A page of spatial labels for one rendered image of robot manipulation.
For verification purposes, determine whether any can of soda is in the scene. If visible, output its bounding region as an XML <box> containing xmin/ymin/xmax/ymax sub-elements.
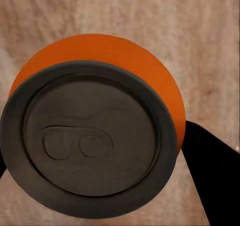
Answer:
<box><xmin>0</xmin><ymin>34</ymin><xmax>186</xmax><ymax>219</ymax></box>

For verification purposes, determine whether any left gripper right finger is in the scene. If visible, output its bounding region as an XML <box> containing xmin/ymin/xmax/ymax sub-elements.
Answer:
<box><xmin>181</xmin><ymin>121</ymin><xmax>240</xmax><ymax>226</ymax></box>

